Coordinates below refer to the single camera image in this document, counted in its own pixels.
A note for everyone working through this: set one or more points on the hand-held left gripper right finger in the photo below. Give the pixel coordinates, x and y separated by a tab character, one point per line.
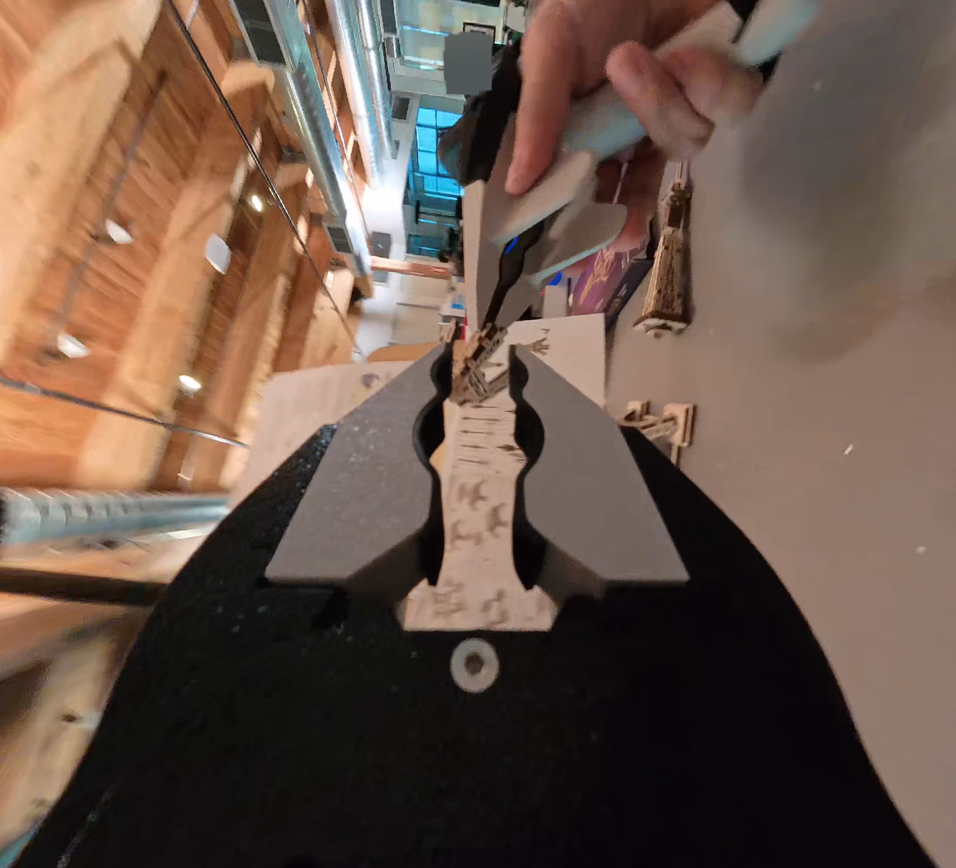
605	509

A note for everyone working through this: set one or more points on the white instruction booklet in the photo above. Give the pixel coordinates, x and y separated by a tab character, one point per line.
478	509

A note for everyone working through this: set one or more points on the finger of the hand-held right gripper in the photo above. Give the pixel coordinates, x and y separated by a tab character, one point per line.
482	248
526	304

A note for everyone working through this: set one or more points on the wooden tower section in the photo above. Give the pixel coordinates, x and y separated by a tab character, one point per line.
478	375

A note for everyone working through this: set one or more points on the wooden tower base model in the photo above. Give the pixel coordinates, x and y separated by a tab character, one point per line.
665	424

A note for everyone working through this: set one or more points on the purple puzzle box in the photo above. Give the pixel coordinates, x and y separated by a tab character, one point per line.
605	286

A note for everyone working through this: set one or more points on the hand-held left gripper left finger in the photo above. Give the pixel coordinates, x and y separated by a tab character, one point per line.
351	509

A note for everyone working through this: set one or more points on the silver air duct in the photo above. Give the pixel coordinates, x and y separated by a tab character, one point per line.
351	24

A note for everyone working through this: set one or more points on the wooden tower spire model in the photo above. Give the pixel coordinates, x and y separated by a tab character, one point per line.
665	271

